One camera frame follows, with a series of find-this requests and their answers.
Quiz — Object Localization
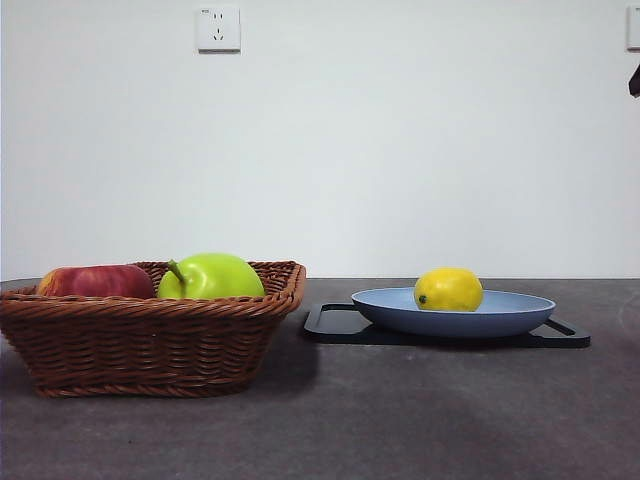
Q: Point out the yellow lemon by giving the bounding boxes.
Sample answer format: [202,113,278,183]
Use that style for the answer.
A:
[413,267,484,313]

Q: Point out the blue round plate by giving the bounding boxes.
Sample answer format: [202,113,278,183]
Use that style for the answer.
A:
[350,287,555,340]

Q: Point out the brown wicker basket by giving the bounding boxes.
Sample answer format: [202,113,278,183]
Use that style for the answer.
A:
[0,259,307,400]

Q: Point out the black flat tray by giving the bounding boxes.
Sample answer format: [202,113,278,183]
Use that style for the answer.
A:
[303,302,592,349]

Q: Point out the green apple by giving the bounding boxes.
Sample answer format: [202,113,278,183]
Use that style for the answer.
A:
[157,252,266,301]

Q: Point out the red apple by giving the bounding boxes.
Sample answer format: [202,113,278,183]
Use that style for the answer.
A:
[35,264,155,300]

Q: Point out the white wall plate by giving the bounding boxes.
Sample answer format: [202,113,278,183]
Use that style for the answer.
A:
[626,6,640,52]

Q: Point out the white wall socket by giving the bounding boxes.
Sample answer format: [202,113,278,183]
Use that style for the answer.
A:
[196,6,242,55]

